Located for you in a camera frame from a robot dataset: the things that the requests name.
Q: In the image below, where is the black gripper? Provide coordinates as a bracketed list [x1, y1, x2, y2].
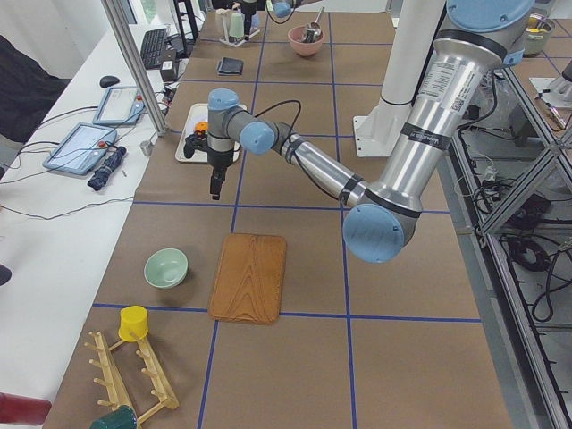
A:
[240, 0, 257, 40]
[207, 149, 234, 200]

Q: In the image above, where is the orange fruit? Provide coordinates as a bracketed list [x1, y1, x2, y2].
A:
[194, 122, 208, 134]

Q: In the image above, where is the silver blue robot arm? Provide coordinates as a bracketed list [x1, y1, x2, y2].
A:
[239, 0, 312, 40]
[207, 1, 533, 263]

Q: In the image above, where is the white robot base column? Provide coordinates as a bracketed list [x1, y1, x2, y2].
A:
[353, 0, 446, 157]

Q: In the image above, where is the cream bear print tray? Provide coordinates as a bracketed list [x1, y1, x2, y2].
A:
[173, 103, 248, 164]

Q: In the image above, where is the green pastel cup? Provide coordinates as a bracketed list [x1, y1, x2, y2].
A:
[229, 13, 244, 39]

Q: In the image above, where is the folded grey cloth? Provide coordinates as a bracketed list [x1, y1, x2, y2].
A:
[216, 57, 244, 76]

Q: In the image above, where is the pink bowl with ice cubes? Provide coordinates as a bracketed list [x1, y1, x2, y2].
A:
[287, 25, 325, 57]

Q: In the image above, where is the metal scoop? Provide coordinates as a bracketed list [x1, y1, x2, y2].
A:
[301, 6, 325, 44]

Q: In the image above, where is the black keyboard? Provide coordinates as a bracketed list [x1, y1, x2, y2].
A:
[139, 28, 167, 70]

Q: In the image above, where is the green ceramic bowl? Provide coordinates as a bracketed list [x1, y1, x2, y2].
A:
[143, 248, 189, 290]

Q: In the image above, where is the wooden cutting board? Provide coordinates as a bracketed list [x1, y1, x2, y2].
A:
[208, 233, 287, 325]

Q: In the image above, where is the folded dark blue umbrella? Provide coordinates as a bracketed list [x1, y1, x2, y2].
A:
[88, 147, 127, 191]

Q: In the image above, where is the far blue teach pendant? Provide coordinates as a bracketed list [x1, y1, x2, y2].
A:
[92, 87, 145, 126]

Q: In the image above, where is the blue teach pendant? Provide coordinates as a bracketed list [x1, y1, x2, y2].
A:
[43, 122, 117, 176]
[92, 87, 145, 126]

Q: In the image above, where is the near blue teach pendant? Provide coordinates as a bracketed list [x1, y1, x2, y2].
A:
[43, 122, 117, 176]

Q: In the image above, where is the black computer mouse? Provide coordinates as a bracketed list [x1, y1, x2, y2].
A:
[99, 75, 120, 88]

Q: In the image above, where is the yellow mug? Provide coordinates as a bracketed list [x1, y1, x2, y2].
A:
[118, 306, 149, 342]

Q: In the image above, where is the wooden mug rack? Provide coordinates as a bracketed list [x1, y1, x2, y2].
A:
[84, 331, 180, 428]

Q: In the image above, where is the dark green mug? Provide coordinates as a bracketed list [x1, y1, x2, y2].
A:
[89, 405, 138, 429]

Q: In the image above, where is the red cylinder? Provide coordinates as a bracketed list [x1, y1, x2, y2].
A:
[1, 392, 52, 425]

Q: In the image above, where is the white wire cup rack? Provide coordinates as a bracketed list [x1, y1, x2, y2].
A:
[219, 28, 261, 47]

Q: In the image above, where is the aluminium frame post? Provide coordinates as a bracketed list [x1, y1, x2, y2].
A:
[101, 0, 167, 138]

